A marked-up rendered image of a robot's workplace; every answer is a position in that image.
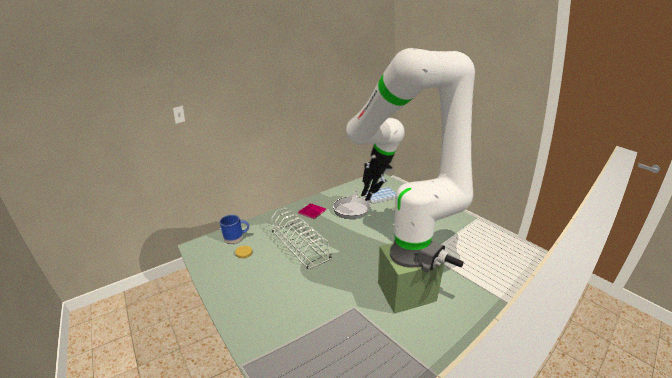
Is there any pink square coaster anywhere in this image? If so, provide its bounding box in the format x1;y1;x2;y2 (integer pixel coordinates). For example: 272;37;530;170
298;203;327;219

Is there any blue mug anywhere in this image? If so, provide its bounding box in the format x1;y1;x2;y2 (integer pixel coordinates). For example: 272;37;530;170
220;215;249;244

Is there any white ribbed draining mat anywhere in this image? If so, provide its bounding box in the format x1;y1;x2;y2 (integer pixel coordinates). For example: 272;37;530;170
442;218;547;303

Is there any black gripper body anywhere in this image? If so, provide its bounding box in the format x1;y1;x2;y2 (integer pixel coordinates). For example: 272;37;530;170
369;158;388;179

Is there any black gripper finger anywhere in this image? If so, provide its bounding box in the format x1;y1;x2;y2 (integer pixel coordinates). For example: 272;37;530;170
365;172;387;201
361;162;373;196

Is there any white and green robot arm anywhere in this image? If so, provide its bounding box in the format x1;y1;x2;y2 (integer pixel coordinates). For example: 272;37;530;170
346;48;475;273

